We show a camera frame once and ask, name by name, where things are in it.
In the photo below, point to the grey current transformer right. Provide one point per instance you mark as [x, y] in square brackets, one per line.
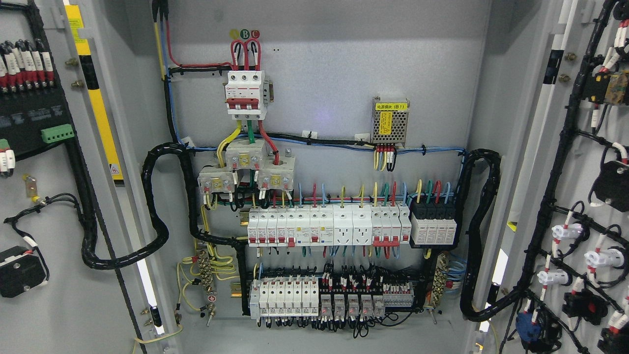
[277, 176]

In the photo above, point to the grey current transformer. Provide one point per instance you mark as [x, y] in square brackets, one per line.
[277, 176]
[243, 155]
[216, 180]

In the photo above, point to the white sockets and breakers row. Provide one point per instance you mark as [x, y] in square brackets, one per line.
[330, 225]

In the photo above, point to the grey current transformer top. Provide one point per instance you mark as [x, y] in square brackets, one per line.
[243, 155]

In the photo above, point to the perforated metal power supply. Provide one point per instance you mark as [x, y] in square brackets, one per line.
[389, 120]

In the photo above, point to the grey current transformer left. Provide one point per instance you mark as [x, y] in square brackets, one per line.
[216, 180]

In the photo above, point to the red white main breaker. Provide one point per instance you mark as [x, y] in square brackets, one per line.
[246, 95]

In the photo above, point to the relay and terminal row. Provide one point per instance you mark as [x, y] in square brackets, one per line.
[356, 297]

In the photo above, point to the black white surge protector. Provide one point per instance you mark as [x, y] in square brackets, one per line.
[433, 225]

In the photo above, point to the brass ground bar left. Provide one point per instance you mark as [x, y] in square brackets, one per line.
[206, 281]

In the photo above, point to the brass ground bar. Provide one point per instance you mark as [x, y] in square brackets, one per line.
[437, 289]
[206, 281]

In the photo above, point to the brass ground bar right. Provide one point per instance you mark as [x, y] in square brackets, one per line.
[437, 289]

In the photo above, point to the black digital power meter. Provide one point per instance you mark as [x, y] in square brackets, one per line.
[24, 114]

